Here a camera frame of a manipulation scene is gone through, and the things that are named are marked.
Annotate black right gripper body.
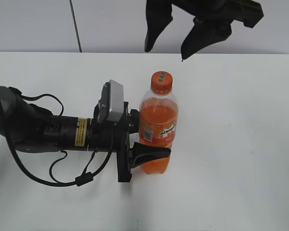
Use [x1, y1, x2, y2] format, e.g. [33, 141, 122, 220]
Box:
[172, 0, 264, 28]

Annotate orange soda bottle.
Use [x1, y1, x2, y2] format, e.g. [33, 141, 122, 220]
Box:
[139, 90, 179, 175]

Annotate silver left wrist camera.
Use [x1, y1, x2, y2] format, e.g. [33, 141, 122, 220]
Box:
[97, 79, 124, 123]

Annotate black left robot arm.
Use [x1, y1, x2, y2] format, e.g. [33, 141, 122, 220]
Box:
[0, 80, 171, 187]

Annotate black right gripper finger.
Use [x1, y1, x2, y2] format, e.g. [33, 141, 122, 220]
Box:
[181, 18, 232, 60]
[144, 0, 173, 52]

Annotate orange bottle cap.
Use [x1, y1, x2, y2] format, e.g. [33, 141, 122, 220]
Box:
[151, 71, 173, 95]

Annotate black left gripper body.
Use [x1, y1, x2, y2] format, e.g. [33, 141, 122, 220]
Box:
[88, 102, 139, 182]

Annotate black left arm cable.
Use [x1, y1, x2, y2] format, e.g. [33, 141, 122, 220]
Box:
[0, 83, 114, 188]

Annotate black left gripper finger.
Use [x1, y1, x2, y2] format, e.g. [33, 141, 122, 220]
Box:
[131, 142, 171, 168]
[129, 109, 140, 134]

